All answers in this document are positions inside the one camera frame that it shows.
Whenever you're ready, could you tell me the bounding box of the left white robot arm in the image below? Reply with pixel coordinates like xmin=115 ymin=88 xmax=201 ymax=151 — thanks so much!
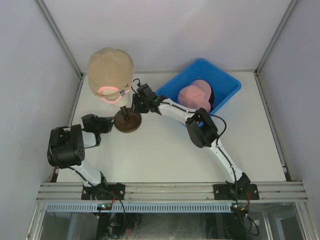
xmin=47 ymin=114 xmax=114 ymax=200

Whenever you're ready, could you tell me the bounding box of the pink baseball cap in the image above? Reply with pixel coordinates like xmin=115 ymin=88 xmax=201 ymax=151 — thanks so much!
xmin=97 ymin=86 xmax=130 ymax=104

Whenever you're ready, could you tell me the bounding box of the aluminium mounting rail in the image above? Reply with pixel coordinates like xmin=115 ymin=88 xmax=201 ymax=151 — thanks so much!
xmin=36 ymin=181 xmax=308 ymax=203

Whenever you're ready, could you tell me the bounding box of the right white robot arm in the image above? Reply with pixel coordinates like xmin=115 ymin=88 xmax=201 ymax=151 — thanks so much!
xmin=132 ymin=83 xmax=251 ymax=200

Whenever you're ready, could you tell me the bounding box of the beige mannequin head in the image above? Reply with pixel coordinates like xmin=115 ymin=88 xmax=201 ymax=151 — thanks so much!
xmin=99 ymin=88 xmax=130 ymax=108

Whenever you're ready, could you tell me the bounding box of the dark cap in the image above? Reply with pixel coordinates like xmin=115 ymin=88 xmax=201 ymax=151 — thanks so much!
xmin=208 ymin=87 xmax=215 ymax=110

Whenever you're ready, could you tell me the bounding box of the perforated grey cable duct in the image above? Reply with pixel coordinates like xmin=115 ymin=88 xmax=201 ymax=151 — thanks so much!
xmin=46 ymin=202 xmax=232 ymax=213

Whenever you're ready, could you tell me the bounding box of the blue plastic bin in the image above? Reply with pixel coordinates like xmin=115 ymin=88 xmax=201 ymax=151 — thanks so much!
xmin=156 ymin=59 xmax=242 ymax=124

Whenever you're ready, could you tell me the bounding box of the black mounting plate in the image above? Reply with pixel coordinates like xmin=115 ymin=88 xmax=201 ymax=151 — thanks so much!
xmin=81 ymin=183 xmax=126 ymax=201
xmin=213 ymin=183 xmax=260 ymax=201

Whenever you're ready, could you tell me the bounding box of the dark round wooden stand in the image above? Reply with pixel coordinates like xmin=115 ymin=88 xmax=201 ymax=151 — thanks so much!
xmin=113 ymin=106 xmax=142 ymax=133

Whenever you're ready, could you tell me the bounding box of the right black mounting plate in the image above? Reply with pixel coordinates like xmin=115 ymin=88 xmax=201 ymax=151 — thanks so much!
xmin=213 ymin=183 xmax=260 ymax=201

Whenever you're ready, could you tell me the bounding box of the beige cap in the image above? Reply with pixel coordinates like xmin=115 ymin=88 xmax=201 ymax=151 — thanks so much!
xmin=86 ymin=47 xmax=134 ymax=96

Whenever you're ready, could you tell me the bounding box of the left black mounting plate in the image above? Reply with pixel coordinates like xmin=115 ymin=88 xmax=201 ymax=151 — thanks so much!
xmin=81 ymin=183 xmax=126 ymax=201

